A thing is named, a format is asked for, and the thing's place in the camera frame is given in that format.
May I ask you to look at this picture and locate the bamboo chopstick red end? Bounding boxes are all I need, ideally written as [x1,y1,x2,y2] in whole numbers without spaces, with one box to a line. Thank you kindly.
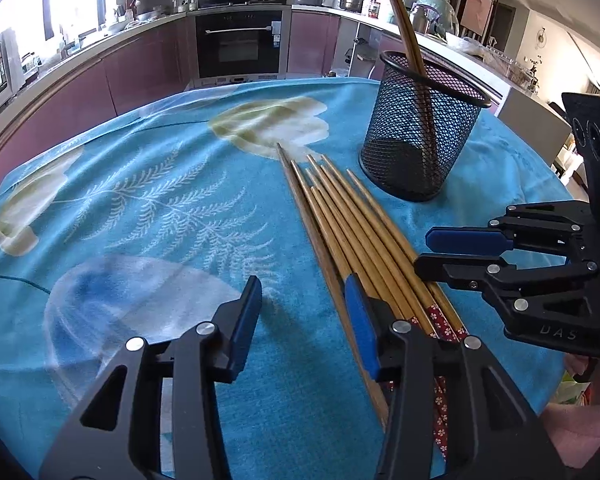
[375,0,429,79]

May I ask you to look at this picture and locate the pink right sleeve forearm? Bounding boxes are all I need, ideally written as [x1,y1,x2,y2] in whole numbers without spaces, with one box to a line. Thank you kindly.
[541,403,600,468]

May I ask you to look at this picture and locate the purple kitchen cabinets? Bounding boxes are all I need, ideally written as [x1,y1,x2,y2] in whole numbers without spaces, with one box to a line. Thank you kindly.
[0,8,406,201]

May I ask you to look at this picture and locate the right hand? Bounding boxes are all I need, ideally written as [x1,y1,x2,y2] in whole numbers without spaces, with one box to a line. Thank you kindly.
[565,353,600,405]

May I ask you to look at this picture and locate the bamboo chopstick on table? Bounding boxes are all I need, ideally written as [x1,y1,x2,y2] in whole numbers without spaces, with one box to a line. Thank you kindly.
[291,162,380,298]
[347,169,468,339]
[276,143,389,429]
[320,156,460,342]
[306,169,413,320]
[306,154,449,456]

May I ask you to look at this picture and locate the blue floral tablecloth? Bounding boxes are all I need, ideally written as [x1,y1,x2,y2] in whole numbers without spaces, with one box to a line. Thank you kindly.
[0,77,574,480]

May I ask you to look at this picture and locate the black mesh utensil holder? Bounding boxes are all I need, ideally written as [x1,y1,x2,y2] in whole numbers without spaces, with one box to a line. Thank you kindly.
[358,51,491,202]

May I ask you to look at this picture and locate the black built-in oven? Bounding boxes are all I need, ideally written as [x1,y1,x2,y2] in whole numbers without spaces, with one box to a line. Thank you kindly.
[195,10,283,79]

